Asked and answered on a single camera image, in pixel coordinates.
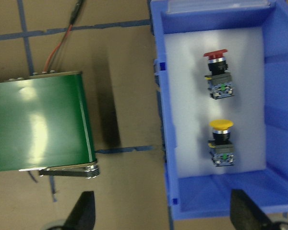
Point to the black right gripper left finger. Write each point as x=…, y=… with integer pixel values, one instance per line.
x=81, y=217

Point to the green conveyor belt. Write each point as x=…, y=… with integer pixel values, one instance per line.
x=45, y=126

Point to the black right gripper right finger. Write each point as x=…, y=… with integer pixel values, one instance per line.
x=246, y=215

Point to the yellow push button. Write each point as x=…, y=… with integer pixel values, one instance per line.
x=221, y=148

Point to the red push button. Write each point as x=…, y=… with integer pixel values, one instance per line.
x=220, y=83

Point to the white foam pad destination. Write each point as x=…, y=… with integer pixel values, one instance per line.
x=192, y=109

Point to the blue destination bin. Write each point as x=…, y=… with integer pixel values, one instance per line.
x=209, y=195

